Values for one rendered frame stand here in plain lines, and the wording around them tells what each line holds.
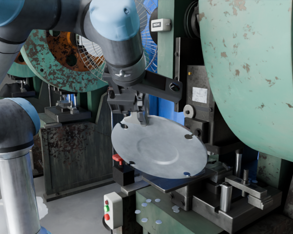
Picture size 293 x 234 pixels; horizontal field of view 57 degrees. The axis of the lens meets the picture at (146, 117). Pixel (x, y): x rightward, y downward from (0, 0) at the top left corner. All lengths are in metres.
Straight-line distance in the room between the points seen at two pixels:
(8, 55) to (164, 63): 0.69
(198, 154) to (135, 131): 0.19
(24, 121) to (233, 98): 0.52
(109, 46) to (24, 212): 0.55
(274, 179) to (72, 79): 1.54
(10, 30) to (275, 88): 0.43
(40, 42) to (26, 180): 1.39
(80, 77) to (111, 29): 1.73
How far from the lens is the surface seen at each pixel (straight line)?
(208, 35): 0.56
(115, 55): 0.48
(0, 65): 0.52
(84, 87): 2.17
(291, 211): 1.25
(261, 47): 0.49
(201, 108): 1.01
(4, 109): 0.76
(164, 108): 3.10
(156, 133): 0.74
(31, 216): 0.87
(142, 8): 1.69
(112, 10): 0.44
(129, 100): 0.59
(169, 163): 0.84
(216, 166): 1.11
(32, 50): 2.06
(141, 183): 1.26
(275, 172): 1.19
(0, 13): 0.43
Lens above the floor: 1.21
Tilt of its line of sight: 13 degrees down
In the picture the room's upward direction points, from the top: straight up
